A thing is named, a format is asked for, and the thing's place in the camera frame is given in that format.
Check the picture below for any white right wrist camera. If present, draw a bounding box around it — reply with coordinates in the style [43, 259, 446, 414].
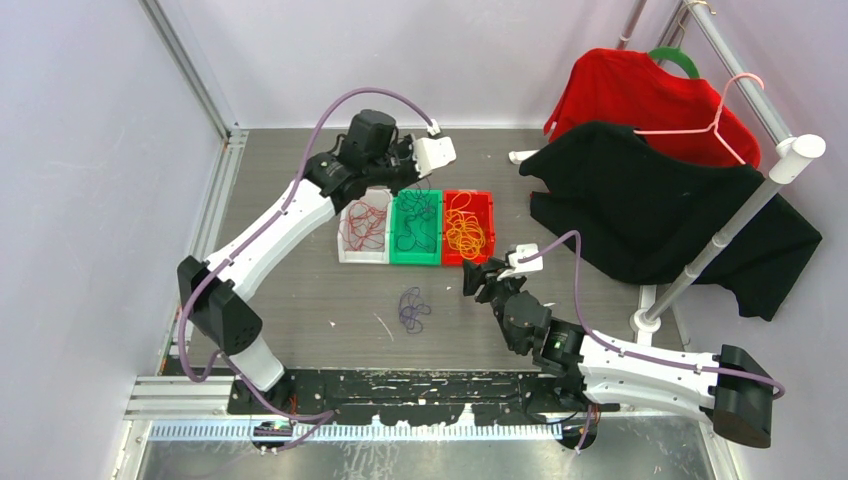
[497, 243, 544, 281]

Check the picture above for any green plastic bin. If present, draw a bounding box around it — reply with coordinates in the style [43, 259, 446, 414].
[389, 189, 443, 266]

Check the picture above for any red cable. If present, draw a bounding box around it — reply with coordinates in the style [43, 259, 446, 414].
[339, 198, 389, 253]

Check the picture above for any red shirt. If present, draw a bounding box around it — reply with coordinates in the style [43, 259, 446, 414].
[543, 48, 761, 167]

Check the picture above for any red plastic bin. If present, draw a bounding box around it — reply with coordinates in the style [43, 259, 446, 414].
[441, 190, 496, 266]

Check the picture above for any black shirt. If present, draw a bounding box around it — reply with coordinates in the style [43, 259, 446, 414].
[519, 122, 822, 321]

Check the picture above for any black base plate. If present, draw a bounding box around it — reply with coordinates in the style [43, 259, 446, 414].
[264, 369, 586, 427]

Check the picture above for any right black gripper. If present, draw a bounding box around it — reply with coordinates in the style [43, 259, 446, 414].
[463, 256, 527, 327]

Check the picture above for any green hanger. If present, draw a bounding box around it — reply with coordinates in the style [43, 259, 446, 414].
[648, 46, 700, 79]

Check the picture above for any aluminium frame rail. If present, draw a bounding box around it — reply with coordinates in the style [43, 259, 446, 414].
[140, 1, 249, 257]

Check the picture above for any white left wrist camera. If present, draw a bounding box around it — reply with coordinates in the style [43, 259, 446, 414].
[412, 119, 457, 179]

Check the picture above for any yellow cable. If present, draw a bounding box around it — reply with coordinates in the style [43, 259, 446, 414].
[443, 192, 490, 261]

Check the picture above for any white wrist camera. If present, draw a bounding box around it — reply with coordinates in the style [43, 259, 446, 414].
[412, 119, 457, 179]
[497, 243, 544, 281]

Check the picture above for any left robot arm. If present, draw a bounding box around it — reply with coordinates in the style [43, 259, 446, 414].
[177, 109, 443, 413]

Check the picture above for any white clothes rack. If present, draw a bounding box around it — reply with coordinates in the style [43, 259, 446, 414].
[508, 0, 828, 407]

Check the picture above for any white plastic bin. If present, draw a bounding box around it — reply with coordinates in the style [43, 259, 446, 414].
[336, 189, 393, 265]

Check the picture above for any pink hanger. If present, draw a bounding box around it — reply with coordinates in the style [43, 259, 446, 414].
[634, 72, 765, 165]

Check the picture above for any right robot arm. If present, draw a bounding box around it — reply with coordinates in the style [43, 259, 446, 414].
[462, 258, 776, 449]

